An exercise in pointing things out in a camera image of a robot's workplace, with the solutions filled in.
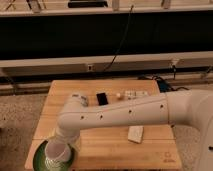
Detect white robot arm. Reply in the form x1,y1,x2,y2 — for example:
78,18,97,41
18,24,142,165
55,90,213,171

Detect green ceramic bowl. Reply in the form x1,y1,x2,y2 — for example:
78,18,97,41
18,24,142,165
33,140,75,171

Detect black smartphone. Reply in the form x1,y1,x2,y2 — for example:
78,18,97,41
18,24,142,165
97,93,108,106

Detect white sponge block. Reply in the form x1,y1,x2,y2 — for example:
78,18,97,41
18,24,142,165
128,126,144,143

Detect wooden table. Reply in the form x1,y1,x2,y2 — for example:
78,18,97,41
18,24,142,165
25,80,182,171

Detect white wall outlet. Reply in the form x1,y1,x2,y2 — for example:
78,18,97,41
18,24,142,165
88,65,93,72

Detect black floor cables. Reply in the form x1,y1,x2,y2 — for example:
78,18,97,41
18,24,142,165
138,75,191,94

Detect black hanging cable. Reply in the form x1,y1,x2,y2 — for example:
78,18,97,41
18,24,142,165
102,3,135,72

